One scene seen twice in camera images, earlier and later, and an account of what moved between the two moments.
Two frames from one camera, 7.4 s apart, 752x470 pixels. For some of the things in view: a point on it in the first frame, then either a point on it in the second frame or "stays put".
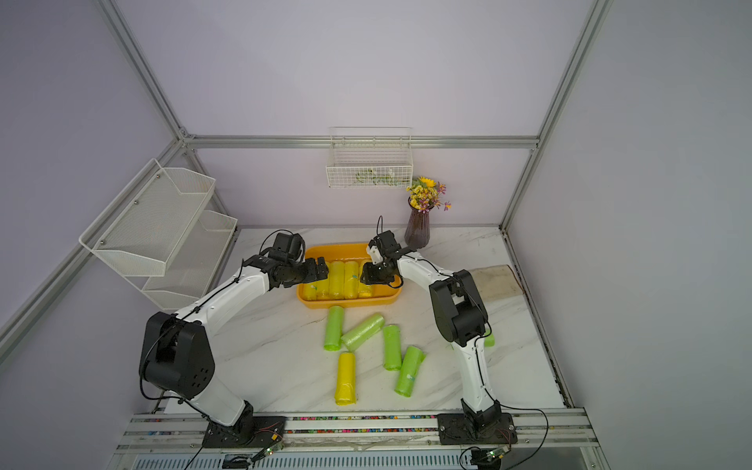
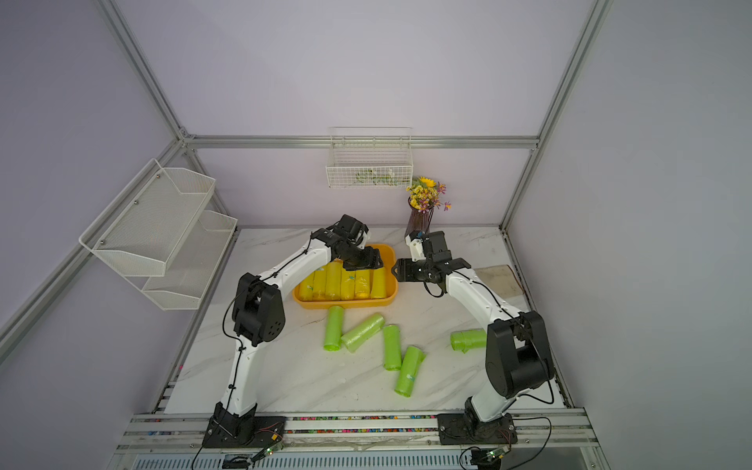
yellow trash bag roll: (322, 289) stays put
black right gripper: (367, 271) → (405, 270)
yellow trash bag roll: (364, 290) stays put
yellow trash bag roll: (337, 279) stays put
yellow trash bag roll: (310, 291) stays put
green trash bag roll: (358, 335) stays put
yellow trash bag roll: (351, 279) stays put
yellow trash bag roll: (346, 385) → (379, 283)
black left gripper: (312, 274) → (370, 256)
